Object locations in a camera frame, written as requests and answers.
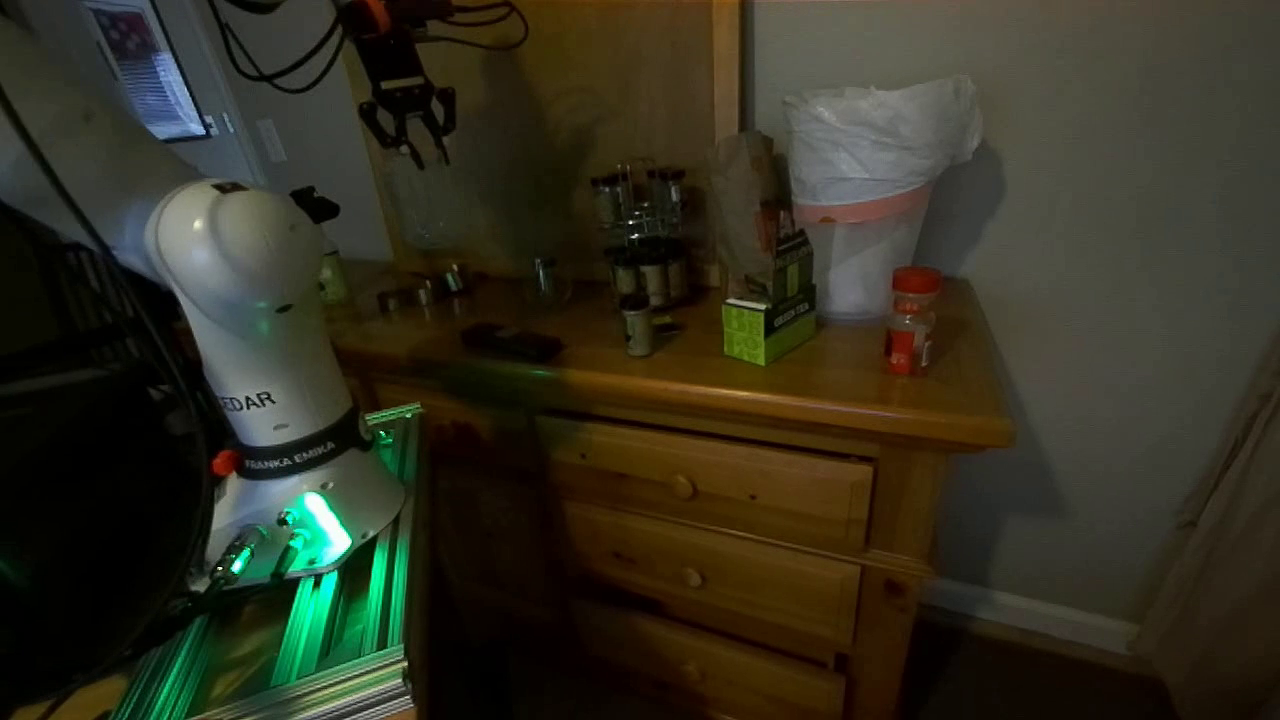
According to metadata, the wooden drawer with knob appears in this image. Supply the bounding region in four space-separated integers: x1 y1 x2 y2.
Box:
531 412 878 557
572 603 853 720
554 500 865 654

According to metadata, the red lidded spice jar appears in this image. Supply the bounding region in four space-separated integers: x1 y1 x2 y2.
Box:
884 265 942 381

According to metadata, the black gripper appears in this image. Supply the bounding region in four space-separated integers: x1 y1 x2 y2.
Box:
349 0 459 170

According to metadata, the white waste bin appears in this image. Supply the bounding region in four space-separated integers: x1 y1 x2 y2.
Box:
793 184 937 323

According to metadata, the framed wall picture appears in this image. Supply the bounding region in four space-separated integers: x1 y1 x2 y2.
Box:
79 0 215 145

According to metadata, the white bin liner bag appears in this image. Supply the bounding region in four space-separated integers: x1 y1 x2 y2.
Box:
784 77 986 213

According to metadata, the white light switch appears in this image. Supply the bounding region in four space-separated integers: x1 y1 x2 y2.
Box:
253 115 291 170

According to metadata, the brown paper bag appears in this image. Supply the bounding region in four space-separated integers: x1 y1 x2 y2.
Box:
702 128 798 303

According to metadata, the wooden dresser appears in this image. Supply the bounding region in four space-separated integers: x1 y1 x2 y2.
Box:
322 256 1014 720

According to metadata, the green cardboard box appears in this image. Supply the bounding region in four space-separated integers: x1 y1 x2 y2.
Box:
719 233 824 369

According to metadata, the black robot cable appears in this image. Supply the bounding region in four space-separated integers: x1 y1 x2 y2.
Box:
203 0 531 95

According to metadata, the white baseboard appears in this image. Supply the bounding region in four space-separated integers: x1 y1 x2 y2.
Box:
923 578 1142 665

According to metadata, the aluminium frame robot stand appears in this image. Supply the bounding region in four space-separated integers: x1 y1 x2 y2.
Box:
132 402 427 720

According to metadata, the small spice jar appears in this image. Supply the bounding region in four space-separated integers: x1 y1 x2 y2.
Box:
616 294 659 362

